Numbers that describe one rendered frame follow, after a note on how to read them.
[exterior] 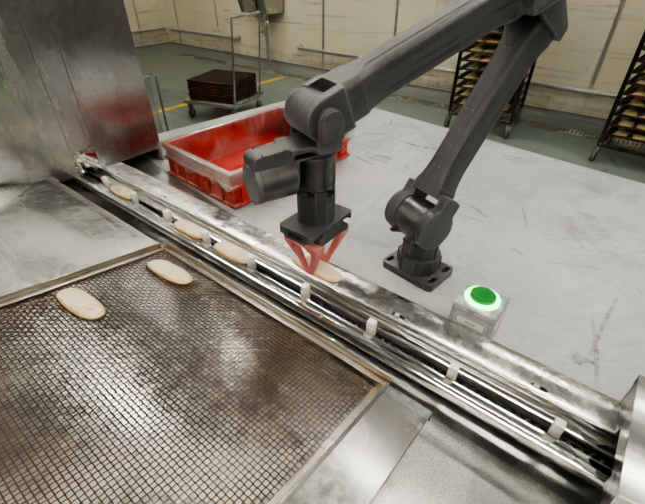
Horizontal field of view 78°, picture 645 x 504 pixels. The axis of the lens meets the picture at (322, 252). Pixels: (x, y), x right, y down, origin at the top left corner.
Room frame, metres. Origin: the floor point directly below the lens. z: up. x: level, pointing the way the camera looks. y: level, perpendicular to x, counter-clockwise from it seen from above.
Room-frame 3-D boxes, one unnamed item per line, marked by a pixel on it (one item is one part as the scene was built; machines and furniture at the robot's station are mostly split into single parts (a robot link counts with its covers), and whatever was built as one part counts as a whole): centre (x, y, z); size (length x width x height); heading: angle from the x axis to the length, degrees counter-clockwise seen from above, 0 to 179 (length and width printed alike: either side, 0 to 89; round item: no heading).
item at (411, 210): (0.63, -0.18, 0.94); 0.09 x 0.05 x 0.10; 121
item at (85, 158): (1.02, 0.64, 0.89); 0.06 x 0.01 x 0.06; 142
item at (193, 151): (1.15, 0.18, 0.87); 0.49 x 0.34 x 0.10; 138
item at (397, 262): (0.64, -0.20, 0.86); 0.12 x 0.09 x 0.08; 44
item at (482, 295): (0.48, -0.26, 0.90); 0.04 x 0.04 x 0.02
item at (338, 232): (0.53, 0.00, 0.97); 0.07 x 0.07 x 0.09; 52
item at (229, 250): (0.66, 0.18, 0.86); 0.10 x 0.04 x 0.01; 52
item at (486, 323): (0.47, -0.26, 0.84); 0.08 x 0.08 x 0.11; 52
